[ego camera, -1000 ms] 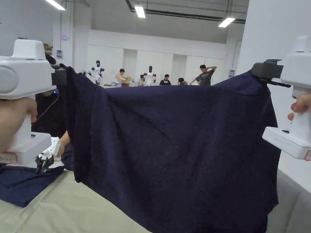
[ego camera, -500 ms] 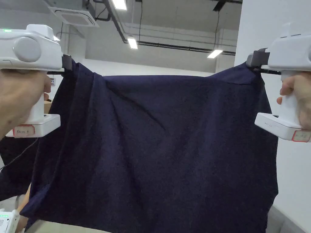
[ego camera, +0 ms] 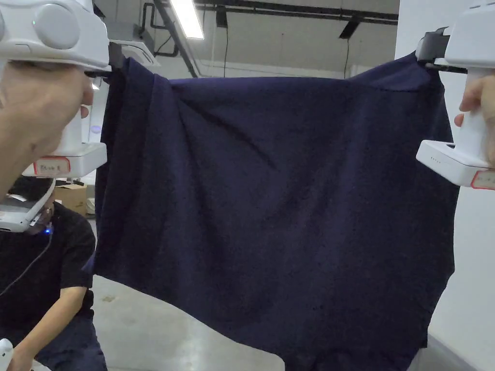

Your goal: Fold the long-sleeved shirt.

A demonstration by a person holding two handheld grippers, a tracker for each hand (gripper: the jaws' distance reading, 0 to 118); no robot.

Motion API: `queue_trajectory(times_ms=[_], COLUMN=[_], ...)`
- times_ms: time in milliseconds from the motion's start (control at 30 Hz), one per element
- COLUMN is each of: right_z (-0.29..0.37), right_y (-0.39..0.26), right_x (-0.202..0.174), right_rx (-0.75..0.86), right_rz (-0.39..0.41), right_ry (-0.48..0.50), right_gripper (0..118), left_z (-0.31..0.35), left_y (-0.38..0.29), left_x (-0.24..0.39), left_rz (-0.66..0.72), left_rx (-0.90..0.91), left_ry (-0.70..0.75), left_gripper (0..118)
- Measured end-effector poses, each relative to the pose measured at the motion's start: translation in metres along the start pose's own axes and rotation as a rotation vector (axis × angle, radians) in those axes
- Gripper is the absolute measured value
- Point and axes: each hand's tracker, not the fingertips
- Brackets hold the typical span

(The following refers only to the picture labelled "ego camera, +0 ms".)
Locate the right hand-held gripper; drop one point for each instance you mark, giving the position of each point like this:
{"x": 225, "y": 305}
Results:
{"x": 475, "y": 38}

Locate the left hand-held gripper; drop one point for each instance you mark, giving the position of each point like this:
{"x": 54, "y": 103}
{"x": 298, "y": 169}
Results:
{"x": 50, "y": 34}

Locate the dark blue shirt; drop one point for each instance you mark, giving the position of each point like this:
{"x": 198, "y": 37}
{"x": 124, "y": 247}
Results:
{"x": 278, "y": 201}

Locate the person's right hand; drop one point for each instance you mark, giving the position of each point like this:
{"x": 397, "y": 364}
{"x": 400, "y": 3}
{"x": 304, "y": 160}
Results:
{"x": 485, "y": 92}

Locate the person's left hand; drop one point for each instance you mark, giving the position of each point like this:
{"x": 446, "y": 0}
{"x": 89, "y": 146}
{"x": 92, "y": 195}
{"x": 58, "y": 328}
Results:
{"x": 34, "y": 108}

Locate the brown cardboard carton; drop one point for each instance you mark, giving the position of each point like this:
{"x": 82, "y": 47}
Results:
{"x": 73, "y": 197}

